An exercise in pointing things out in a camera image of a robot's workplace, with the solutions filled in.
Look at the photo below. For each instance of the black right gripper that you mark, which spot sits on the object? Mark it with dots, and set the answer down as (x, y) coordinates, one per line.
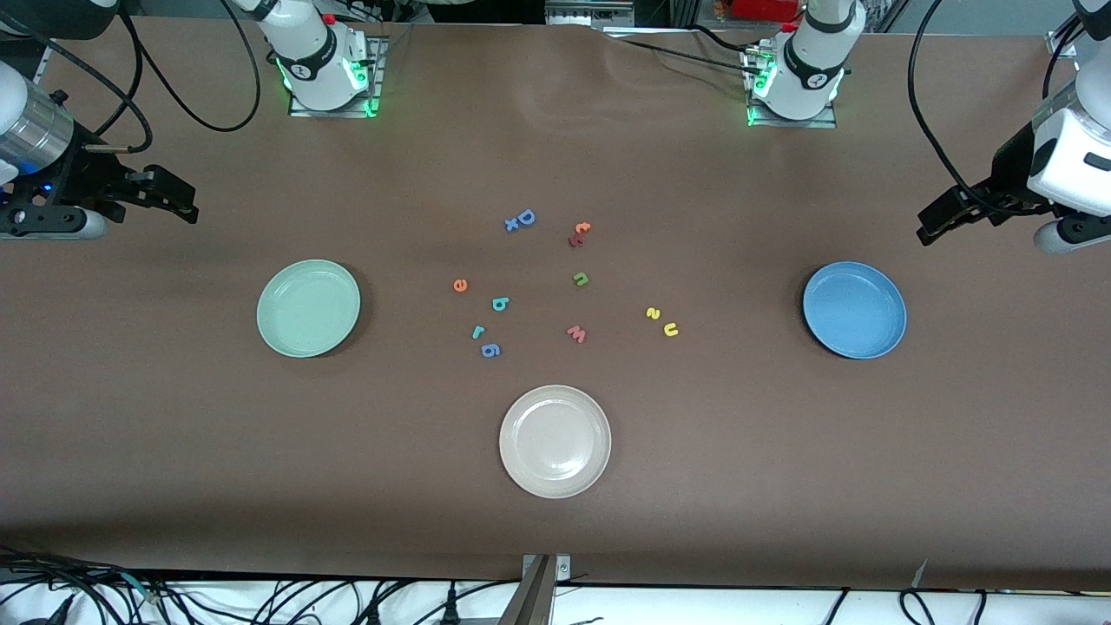
(85, 167)

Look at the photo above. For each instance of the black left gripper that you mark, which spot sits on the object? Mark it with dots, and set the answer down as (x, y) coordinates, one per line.
(1007, 170)

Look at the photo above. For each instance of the blue plate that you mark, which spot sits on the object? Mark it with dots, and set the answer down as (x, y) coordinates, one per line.
(855, 310)

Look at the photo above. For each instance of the mint green plate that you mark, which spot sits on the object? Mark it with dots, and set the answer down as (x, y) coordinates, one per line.
(308, 308)

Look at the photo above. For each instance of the red box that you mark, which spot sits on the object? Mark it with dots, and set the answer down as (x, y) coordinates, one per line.
(764, 9)

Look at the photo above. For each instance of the blue letter g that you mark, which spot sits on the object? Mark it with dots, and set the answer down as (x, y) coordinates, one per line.
(484, 350)

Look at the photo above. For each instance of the blue letter D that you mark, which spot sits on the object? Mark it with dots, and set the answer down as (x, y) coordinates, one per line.
(521, 216)

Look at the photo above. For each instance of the white paper scrap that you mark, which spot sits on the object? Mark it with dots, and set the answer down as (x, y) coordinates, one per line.
(920, 575)

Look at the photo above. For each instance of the red letter w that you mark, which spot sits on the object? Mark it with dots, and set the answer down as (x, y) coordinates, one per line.
(576, 336)

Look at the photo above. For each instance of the grey metal box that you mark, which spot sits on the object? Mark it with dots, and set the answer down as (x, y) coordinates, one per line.
(590, 13)

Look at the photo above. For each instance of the beige plate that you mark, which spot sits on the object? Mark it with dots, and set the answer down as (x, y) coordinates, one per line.
(555, 441)

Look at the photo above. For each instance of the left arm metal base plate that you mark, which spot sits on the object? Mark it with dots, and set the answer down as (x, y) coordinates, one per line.
(790, 123)

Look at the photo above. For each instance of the aluminium frame profile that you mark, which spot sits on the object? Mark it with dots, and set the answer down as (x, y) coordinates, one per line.
(1061, 43)

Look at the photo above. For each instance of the metal table bracket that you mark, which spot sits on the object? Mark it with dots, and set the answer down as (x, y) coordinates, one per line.
(538, 599)

